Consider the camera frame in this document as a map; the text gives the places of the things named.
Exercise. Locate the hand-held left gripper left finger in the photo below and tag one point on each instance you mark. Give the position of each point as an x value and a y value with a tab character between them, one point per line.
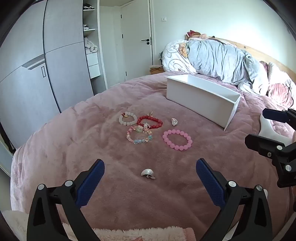
90	183

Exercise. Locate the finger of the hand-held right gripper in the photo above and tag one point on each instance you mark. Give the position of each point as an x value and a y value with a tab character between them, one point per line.
271	114
261	144

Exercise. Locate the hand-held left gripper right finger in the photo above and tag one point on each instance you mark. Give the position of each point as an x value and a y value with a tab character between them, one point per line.
210	183

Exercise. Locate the white rectangular tray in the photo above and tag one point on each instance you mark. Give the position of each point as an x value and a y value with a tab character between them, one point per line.
196	99

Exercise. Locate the white curved object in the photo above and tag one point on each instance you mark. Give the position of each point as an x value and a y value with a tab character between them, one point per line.
268	129

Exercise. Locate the pink pillow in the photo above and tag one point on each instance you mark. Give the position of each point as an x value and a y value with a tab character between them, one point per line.
279	92

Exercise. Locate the pink plush bed blanket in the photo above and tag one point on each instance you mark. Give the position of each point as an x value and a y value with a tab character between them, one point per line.
115	173

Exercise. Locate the fluffy white clothing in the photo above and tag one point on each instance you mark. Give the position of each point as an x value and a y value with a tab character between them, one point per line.
138	233

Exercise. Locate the grey duvet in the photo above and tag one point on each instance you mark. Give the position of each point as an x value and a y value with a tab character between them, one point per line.
219	60

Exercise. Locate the plush toy with red bow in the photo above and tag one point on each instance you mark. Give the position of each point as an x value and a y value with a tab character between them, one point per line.
203	36

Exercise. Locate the white drawer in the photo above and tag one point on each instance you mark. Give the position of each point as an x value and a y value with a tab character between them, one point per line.
93	59
94	71

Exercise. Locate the white patterned duvet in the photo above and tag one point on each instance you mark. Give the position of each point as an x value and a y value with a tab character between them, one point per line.
171	58

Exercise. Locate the grey sliding-door wardrobe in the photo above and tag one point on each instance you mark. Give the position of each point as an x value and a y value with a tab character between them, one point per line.
64	69

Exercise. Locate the wooden nightstand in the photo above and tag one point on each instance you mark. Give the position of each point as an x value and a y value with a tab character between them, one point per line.
156	70

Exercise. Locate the white room door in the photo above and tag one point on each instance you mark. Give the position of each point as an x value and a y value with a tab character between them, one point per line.
136	58

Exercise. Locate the white rolled towels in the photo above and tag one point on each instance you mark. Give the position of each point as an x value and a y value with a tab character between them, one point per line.
91	46

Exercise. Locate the white folded clothes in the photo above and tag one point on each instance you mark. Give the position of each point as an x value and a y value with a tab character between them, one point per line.
89	27

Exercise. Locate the dark folded clothes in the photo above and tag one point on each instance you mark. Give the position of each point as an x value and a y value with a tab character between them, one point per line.
89	6

